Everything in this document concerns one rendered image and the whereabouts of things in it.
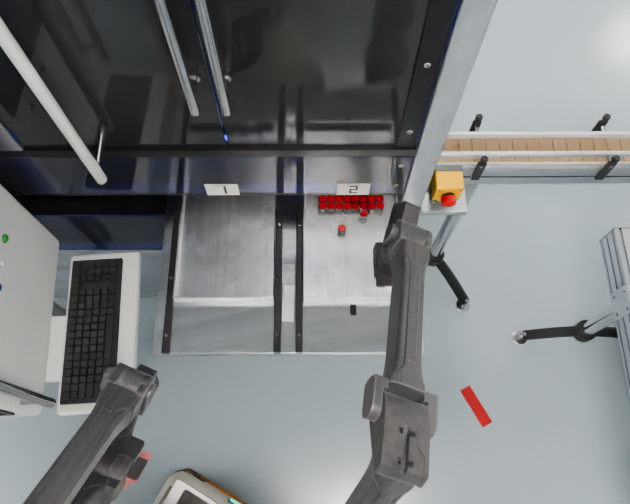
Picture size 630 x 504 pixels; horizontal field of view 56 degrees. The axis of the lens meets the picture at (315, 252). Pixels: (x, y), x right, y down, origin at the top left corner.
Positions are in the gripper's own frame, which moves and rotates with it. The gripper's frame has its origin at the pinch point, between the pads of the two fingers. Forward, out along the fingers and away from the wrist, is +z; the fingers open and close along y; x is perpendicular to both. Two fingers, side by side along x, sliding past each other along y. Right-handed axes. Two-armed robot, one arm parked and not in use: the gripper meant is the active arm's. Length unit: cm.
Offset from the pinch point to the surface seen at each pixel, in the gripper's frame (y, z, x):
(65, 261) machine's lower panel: 26, 59, 101
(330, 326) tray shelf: -6.7, 20.0, 12.2
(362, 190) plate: 26.1, 6.7, 3.9
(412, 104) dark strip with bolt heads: 26.9, -29.7, -3.2
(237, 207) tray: 28, 20, 38
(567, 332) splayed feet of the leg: 10, 95, -83
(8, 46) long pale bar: 19, -55, 65
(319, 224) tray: 22.4, 20.0, 14.9
